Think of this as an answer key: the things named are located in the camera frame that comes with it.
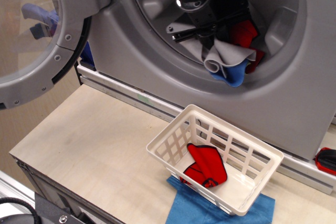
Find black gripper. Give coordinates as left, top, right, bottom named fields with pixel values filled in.
left=166, top=0, right=251, bottom=50

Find grey felt cloth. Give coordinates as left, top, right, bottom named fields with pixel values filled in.
left=180, top=38, right=257, bottom=77

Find red cloth with dark trim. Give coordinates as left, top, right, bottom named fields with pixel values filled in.
left=217, top=0, right=266, bottom=74

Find blue felt cloth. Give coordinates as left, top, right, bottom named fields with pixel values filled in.
left=210, top=59, right=249, bottom=88

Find white plastic laundry basket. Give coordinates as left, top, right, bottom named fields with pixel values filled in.
left=146, top=104, right=284, bottom=216

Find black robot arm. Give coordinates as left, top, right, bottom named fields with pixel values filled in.
left=166, top=0, right=251, bottom=48

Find grey toy washing machine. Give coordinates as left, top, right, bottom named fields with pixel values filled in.
left=89, top=0, right=335, bottom=159

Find blue clamp behind door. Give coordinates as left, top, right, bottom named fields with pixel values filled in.
left=21, top=3, right=59, bottom=40

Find grey round washer door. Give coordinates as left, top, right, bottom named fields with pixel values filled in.
left=1, top=0, right=111, bottom=110

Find blue cloth under basket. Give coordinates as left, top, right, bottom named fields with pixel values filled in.
left=166, top=176, right=276, bottom=224

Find red and black clamp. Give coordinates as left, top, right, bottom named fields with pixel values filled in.
left=314, top=147, right=335, bottom=176

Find aluminium extrusion rail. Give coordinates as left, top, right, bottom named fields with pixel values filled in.
left=76, top=63, right=335, bottom=195

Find black metal bracket with bolt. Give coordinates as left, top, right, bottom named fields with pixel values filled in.
left=35, top=193, right=94, bottom=224

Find aluminium frame rail lower left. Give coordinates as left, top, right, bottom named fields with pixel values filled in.
left=1, top=171, right=35, bottom=218

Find black braided cable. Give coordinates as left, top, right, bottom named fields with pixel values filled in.
left=0, top=197, right=40, bottom=224

